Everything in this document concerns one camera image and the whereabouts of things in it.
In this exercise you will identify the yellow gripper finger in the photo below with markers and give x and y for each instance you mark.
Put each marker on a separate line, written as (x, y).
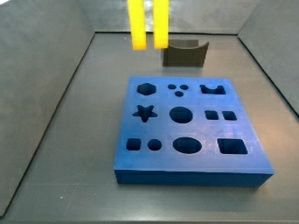
(161, 23)
(137, 16)

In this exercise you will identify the black curved holder stand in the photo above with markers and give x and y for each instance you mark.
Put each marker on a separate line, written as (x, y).
(185, 53)

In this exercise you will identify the blue foam shape-sorting block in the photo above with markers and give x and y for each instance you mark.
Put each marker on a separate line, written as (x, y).
(186, 135)

